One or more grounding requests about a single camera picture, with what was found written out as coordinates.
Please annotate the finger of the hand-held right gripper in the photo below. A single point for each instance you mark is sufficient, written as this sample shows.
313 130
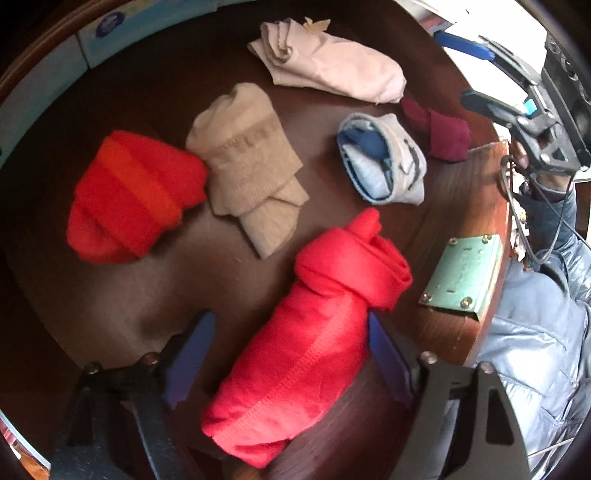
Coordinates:
466 46
494 108

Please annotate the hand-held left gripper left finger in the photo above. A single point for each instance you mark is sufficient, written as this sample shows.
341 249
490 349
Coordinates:
189 355

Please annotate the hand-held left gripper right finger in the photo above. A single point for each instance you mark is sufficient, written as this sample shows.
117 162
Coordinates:
390 360

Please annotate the bright red underwear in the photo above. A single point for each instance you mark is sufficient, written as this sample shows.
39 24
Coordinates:
300 360

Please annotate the orange-red knit sock bundle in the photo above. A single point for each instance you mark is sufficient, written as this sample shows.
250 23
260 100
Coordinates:
134 194

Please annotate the beige sock bundle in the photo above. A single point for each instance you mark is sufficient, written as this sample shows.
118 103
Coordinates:
244 157

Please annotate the person's right forearm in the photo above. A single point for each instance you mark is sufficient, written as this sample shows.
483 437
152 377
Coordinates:
549 217

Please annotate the pale pink underwear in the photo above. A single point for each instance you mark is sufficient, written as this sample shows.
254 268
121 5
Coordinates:
337 64

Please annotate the maroon sock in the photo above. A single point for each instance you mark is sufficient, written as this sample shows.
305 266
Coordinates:
443 134

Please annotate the green metal lock plate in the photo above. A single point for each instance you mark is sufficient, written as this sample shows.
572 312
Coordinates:
461 277

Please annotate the blue-grey padded jacket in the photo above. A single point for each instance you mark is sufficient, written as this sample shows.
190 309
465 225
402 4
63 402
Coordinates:
531 360

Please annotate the white and blue sock bundle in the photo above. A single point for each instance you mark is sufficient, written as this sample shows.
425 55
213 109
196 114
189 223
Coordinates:
369 180

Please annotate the pale grey-blue box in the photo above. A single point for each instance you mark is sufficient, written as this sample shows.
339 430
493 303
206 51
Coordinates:
32 101

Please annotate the light blue box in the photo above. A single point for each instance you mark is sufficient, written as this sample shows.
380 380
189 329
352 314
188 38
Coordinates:
138 32

